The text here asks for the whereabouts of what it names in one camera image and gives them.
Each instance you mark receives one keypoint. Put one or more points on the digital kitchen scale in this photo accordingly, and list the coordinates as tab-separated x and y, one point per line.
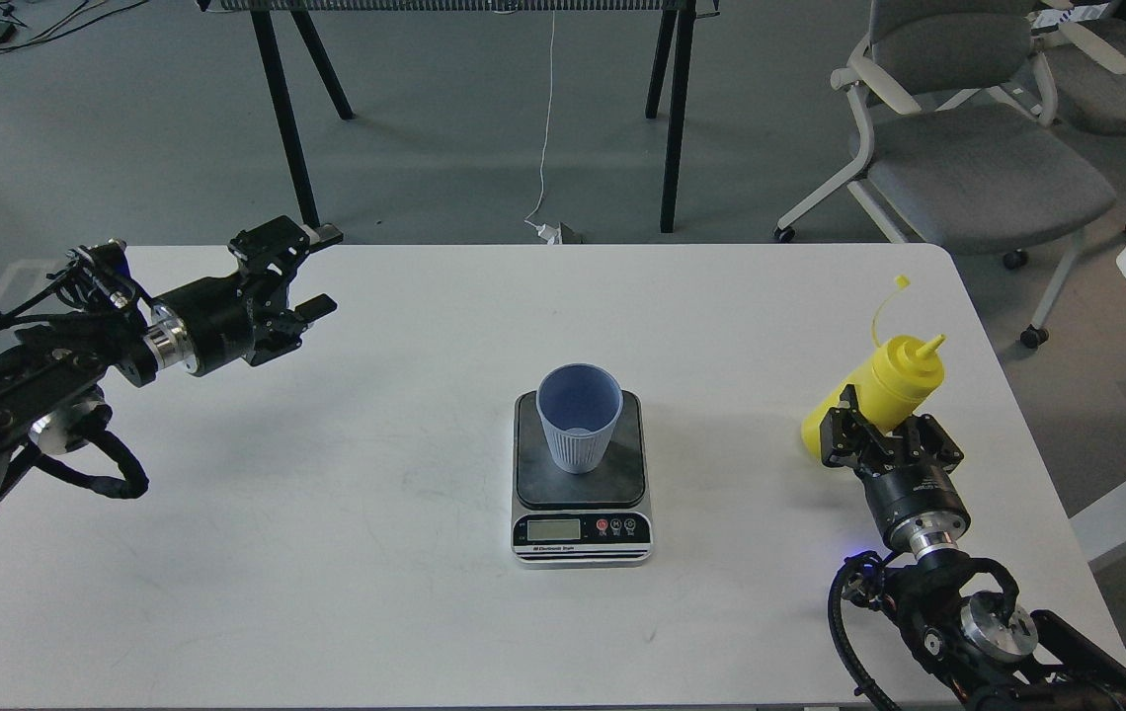
601	518

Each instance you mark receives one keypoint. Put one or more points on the black legged background table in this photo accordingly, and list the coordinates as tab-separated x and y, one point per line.
518	58

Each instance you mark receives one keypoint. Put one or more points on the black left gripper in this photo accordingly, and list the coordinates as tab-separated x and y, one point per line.
204	325

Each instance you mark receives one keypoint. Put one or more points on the yellow squeeze bottle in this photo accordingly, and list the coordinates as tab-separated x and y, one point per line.
890	384

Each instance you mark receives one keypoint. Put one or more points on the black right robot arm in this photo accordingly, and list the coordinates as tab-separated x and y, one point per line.
958	615

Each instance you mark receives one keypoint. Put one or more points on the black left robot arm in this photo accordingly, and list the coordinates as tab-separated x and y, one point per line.
93	315

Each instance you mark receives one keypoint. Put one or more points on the blue ribbed plastic cup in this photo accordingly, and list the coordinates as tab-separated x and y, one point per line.
579	405

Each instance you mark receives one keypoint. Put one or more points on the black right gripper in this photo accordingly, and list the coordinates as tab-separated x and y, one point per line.
915	506

